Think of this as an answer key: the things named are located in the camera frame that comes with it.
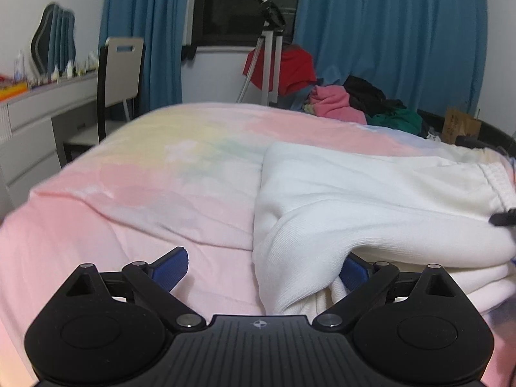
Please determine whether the red garment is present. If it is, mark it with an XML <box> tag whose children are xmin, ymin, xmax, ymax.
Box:
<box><xmin>242</xmin><ymin>45</ymin><xmax>317</xmax><ymax>96</ymax></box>

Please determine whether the dark window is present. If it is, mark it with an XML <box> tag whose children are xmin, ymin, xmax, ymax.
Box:
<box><xmin>191</xmin><ymin>0</ymin><xmax>298</xmax><ymax>47</ymax></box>

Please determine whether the blue curtain panel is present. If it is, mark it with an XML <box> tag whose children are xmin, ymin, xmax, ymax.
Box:
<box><xmin>99</xmin><ymin>0</ymin><xmax>187</xmax><ymax>115</ymax></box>
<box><xmin>294</xmin><ymin>0</ymin><xmax>487</xmax><ymax>115</ymax></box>

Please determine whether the white black chair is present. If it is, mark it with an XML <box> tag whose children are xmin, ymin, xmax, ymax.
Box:
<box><xmin>63</xmin><ymin>37</ymin><xmax>145</xmax><ymax>163</ymax></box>

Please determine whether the white dresser desk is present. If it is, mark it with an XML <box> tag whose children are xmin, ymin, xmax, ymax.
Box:
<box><xmin>1</xmin><ymin>74</ymin><xmax>97</xmax><ymax>217</ymax></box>

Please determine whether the brown paper bag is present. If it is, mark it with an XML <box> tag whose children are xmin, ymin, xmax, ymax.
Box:
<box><xmin>441</xmin><ymin>108</ymin><xmax>482</xmax><ymax>144</ymax></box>

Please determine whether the blue curtain left panel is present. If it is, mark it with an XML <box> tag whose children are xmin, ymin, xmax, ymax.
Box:
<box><xmin>99</xmin><ymin>0</ymin><xmax>187</xmax><ymax>115</ymax></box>

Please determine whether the green garment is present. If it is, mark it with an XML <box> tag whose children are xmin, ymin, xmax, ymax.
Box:
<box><xmin>367</xmin><ymin>108</ymin><xmax>422</xmax><ymax>135</ymax></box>

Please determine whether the wavy black frame mirror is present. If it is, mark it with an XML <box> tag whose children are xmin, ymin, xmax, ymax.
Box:
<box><xmin>30</xmin><ymin>2</ymin><xmax>76</xmax><ymax>79</ymax></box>

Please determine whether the black bedside sofa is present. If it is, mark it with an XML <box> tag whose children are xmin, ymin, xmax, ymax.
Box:
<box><xmin>417</xmin><ymin>109</ymin><xmax>515</xmax><ymax>157</ymax></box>

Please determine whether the black garment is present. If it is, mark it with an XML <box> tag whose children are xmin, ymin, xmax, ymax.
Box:
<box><xmin>343</xmin><ymin>75</ymin><xmax>406</xmax><ymax>117</ymax></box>

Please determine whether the white garment steamer stand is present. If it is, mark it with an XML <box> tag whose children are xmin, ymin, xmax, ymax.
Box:
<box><xmin>236</xmin><ymin>0</ymin><xmax>286</xmax><ymax>107</ymax></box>

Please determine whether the pastel rainbow bed sheet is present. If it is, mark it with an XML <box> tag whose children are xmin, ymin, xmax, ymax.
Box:
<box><xmin>1</xmin><ymin>103</ymin><xmax>515</xmax><ymax>386</ymax></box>

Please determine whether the pink garment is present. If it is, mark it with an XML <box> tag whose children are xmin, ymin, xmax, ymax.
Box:
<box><xmin>309</xmin><ymin>85</ymin><xmax>366</xmax><ymax>125</ymax></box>

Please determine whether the blue curtain right panel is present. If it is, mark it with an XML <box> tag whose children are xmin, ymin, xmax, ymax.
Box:
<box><xmin>294</xmin><ymin>0</ymin><xmax>487</xmax><ymax>115</ymax></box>

